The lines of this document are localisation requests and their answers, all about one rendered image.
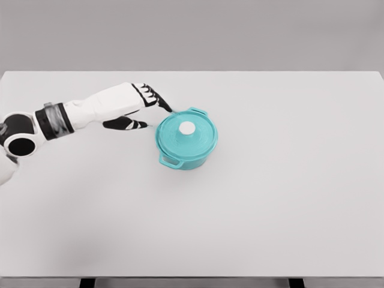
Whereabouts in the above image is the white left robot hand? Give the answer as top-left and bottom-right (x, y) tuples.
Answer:
(95, 82), (173, 131)

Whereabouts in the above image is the teal lid with white knob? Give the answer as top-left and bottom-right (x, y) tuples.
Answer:
(155, 111), (218, 157)

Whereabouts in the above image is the teal pot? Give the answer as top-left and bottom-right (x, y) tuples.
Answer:
(155, 107), (218, 170)

